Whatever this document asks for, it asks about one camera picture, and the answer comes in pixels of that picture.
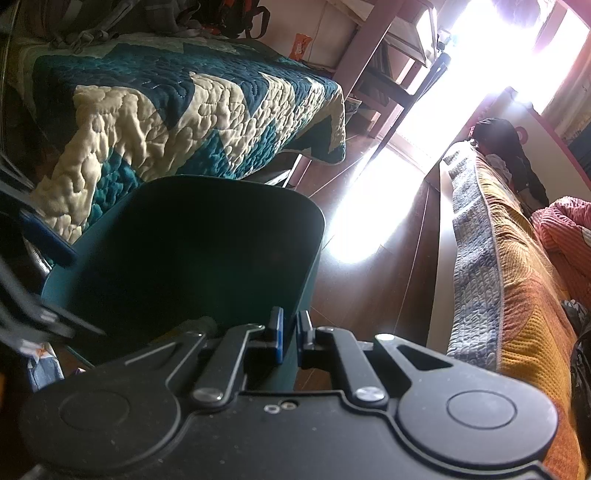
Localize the dark teal plastic bin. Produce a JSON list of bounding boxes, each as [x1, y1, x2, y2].
[[41, 175, 328, 393]]

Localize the orange waffle blanket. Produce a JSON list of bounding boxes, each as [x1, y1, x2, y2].
[[473, 150, 583, 480]]

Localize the white bed side board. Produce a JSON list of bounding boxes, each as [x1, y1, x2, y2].
[[424, 152, 459, 357]]

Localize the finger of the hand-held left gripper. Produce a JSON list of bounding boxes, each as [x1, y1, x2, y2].
[[0, 258, 105, 344], [0, 180, 78, 268]]

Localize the grey patterned cloth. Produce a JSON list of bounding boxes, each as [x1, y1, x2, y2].
[[560, 298, 591, 339]]

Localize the black clothing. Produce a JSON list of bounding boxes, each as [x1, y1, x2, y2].
[[470, 117, 551, 207]]

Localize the black bag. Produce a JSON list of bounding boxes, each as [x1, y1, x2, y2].
[[569, 336, 591, 464]]

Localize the teal cream zigzag quilt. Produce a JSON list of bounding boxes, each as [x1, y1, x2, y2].
[[7, 34, 347, 245]]

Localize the dark blue cloth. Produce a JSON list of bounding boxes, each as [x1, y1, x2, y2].
[[567, 133, 591, 178]]

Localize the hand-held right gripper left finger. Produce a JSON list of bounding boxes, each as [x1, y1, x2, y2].
[[96, 307, 284, 408]]

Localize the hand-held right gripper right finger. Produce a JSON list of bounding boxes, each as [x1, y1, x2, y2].
[[297, 311, 463, 408]]

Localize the blue grey quilted sheet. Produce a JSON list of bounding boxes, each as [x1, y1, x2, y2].
[[444, 154, 505, 371]]

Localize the orange black backpack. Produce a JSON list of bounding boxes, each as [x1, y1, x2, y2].
[[203, 0, 272, 41]]

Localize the wooden chair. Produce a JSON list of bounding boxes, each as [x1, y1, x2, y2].
[[330, 0, 451, 139]]

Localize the grey backpack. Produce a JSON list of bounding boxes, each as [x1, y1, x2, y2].
[[28, 0, 206, 49]]

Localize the light curtain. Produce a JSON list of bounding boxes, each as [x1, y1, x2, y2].
[[538, 0, 591, 137]]

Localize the white pink-edged headboard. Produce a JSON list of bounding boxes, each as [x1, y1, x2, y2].
[[505, 87, 591, 185]]

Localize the white printed packet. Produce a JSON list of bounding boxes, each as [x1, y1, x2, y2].
[[27, 343, 66, 394]]

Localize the red striped comforter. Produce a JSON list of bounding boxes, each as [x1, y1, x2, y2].
[[530, 196, 591, 298]]

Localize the metal bed frame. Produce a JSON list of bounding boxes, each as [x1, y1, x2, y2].
[[249, 151, 311, 189]]

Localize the orange paper packet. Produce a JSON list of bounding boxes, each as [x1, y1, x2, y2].
[[291, 34, 315, 62]]

